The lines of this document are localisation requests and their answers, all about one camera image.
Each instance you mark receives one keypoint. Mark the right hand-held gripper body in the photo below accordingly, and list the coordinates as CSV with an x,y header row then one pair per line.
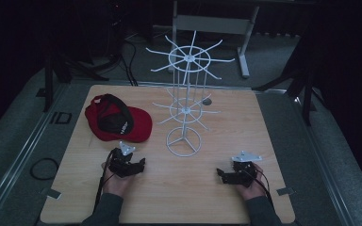
x,y
242,171

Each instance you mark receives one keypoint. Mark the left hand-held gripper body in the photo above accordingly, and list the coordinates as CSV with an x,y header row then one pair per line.
x,y
121,164

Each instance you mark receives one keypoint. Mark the red baseball cap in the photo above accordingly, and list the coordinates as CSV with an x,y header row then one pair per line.
x,y
139,124

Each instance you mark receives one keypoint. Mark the person's left hand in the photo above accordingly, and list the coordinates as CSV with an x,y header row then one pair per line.
x,y
116,185

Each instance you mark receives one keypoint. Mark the person's right hand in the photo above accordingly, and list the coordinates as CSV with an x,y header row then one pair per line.
x,y
253,190

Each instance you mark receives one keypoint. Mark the grey tape piece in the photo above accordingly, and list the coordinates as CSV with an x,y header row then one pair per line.
x,y
51,193
285,191

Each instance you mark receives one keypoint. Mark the grey table grommet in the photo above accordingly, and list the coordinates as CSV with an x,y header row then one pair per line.
x,y
206,101

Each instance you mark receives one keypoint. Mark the black tripod stand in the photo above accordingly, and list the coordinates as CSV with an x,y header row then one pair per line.
x,y
48,84
308,91

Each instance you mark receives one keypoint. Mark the grey metal desk frame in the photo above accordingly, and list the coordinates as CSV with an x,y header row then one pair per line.
x,y
212,24

